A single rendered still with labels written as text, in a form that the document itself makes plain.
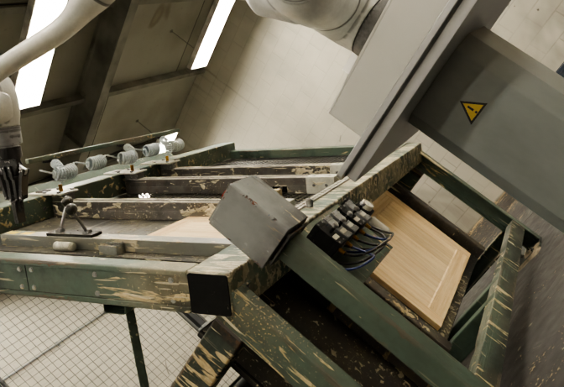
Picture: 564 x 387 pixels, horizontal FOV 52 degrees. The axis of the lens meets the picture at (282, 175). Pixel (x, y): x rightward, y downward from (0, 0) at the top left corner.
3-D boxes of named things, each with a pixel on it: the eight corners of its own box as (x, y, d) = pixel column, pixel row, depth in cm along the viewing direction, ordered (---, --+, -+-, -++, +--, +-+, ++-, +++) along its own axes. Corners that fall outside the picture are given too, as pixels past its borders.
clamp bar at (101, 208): (287, 224, 192) (280, 153, 188) (31, 218, 242) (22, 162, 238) (299, 217, 200) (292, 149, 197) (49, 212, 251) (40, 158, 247)
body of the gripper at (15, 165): (-14, 148, 172) (-8, 179, 174) (6, 147, 169) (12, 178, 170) (7, 144, 179) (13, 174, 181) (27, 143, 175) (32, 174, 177)
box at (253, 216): (291, 232, 124) (229, 182, 128) (264, 272, 129) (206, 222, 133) (311, 218, 135) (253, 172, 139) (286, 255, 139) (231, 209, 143)
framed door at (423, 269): (437, 331, 220) (441, 326, 219) (325, 240, 232) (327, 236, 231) (468, 256, 299) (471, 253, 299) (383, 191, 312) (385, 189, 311)
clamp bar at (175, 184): (333, 195, 232) (328, 135, 228) (106, 194, 283) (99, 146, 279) (342, 189, 241) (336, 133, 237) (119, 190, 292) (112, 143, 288)
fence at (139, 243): (238, 258, 161) (237, 243, 160) (2, 245, 202) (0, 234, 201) (247, 252, 165) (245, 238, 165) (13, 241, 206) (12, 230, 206)
